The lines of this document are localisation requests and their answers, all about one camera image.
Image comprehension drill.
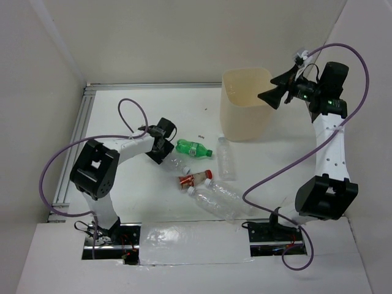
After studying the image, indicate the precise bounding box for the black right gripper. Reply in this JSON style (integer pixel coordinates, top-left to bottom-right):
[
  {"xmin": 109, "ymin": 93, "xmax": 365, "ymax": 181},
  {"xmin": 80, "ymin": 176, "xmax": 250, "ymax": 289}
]
[{"xmin": 258, "ymin": 64, "xmax": 323, "ymax": 110}]

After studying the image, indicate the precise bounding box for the clear crushed bottle white cap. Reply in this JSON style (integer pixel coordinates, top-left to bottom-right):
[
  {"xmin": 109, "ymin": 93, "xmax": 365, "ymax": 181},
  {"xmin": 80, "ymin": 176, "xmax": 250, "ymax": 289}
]
[{"xmin": 163, "ymin": 154, "xmax": 190, "ymax": 175}]

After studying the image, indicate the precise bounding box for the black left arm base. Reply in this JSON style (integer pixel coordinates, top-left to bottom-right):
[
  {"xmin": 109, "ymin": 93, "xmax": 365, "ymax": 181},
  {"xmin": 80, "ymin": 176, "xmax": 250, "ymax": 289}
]
[{"xmin": 73, "ymin": 220, "xmax": 141, "ymax": 266}]

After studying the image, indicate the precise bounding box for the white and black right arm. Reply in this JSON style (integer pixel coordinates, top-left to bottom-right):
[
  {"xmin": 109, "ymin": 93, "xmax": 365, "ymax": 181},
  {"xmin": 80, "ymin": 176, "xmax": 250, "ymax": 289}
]
[{"xmin": 258, "ymin": 62, "xmax": 358, "ymax": 240}]

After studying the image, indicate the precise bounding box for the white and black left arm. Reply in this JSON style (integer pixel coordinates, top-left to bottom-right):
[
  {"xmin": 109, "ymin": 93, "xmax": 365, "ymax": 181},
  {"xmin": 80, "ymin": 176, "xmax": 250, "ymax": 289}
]
[{"xmin": 70, "ymin": 118, "xmax": 177, "ymax": 244}]

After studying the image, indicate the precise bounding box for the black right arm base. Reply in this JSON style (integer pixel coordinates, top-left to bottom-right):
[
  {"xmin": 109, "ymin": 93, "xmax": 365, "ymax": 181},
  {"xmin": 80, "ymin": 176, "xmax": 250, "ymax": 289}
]
[{"xmin": 241, "ymin": 215, "xmax": 307, "ymax": 257}]

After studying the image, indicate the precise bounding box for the cream plastic bin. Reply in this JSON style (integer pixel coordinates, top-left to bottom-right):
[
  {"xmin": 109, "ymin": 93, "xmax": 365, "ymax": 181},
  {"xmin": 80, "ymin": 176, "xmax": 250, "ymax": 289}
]
[{"xmin": 220, "ymin": 68, "xmax": 274, "ymax": 141}]

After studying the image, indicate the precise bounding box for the clear bottle beside bin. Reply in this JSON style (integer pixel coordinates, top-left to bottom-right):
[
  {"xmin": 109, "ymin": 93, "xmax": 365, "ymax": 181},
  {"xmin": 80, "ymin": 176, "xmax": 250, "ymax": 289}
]
[{"xmin": 217, "ymin": 137, "xmax": 236, "ymax": 181}]

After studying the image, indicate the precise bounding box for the green plastic bottle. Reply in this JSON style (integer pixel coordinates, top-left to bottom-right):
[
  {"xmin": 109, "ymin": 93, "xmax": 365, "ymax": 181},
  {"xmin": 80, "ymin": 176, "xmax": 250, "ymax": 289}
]
[{"xmin": 175, "ymin": 139, "xmax": 213, "ymax": 158}]

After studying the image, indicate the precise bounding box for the red label bottle red cap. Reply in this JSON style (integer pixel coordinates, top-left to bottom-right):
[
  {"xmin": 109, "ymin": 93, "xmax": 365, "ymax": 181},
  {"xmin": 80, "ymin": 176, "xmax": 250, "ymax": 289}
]
[{"xmin": 178, "ymin": 170, "xmax": 213, "ymax": 190}]

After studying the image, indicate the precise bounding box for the clear bottle white cap lower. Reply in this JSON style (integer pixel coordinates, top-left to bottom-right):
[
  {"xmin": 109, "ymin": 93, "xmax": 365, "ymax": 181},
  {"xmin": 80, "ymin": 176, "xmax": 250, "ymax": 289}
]
[{"xmin": 187, "ymin": 187, "xmax": 238, "ymax": 223}]

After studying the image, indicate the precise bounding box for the clear bottle white cap upper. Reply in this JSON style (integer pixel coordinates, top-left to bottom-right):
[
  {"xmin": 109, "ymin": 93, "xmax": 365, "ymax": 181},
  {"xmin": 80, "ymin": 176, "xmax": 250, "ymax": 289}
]
[{"xmin": 204, "ymin": 179, "xmax": 255, "ymax": 216}]

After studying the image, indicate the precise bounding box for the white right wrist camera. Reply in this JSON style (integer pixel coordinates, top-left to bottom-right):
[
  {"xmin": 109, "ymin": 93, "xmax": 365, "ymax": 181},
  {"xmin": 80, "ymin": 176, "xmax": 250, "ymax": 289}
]
[{"xmin": 293, "ymin": 49, "xmax": 309, "ymax": 73}]

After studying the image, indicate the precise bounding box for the aluminium frame rail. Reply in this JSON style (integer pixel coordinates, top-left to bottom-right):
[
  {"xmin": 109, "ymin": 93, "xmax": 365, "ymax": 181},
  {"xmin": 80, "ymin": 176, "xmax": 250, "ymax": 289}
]
[{"xmin": 48, "ymin": 81, "xmax": 303, "ymax": 223}]

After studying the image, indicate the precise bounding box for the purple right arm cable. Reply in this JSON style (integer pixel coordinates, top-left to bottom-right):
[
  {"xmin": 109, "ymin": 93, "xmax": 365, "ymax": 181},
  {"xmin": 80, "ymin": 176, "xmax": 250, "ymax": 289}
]
[{"xmin": 243, "ymin": 42, "xmax": 371, "ymax": 272}]

